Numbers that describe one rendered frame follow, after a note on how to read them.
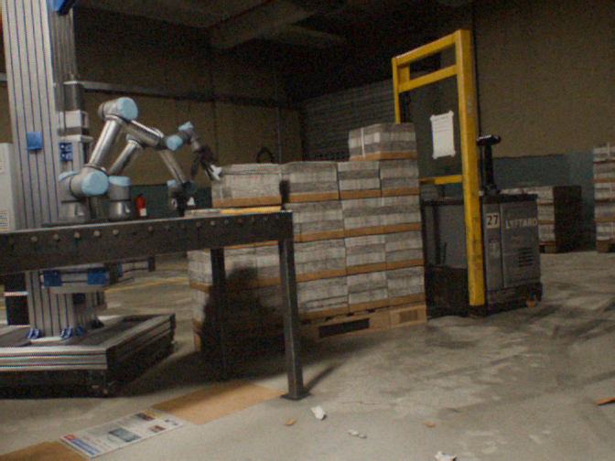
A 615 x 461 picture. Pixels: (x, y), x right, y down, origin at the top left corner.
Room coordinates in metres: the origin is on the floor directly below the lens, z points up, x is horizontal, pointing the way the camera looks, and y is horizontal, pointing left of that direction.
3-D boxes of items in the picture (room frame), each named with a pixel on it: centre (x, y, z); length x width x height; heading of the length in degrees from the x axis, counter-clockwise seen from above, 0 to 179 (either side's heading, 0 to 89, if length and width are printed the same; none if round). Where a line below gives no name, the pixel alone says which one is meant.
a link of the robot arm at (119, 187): (3.34, 1.09, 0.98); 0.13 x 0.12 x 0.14; 56
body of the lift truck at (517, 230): (4.30, -1.19, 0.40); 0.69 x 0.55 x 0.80; 27
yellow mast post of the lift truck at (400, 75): (4.42, -0.71, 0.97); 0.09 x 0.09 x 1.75; 27
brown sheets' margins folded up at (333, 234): (3.59, 0.17, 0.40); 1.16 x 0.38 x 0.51; 117
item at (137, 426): (2.21, 0.79, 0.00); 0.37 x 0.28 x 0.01; 135
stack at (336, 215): (3.59, 0.17, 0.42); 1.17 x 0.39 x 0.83; 117
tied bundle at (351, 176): (3.79, -0.21, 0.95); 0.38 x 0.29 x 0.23; 26
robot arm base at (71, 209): (2.84, 1.15, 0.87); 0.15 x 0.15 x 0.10
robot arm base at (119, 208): (3.33, 1.08, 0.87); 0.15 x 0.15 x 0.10
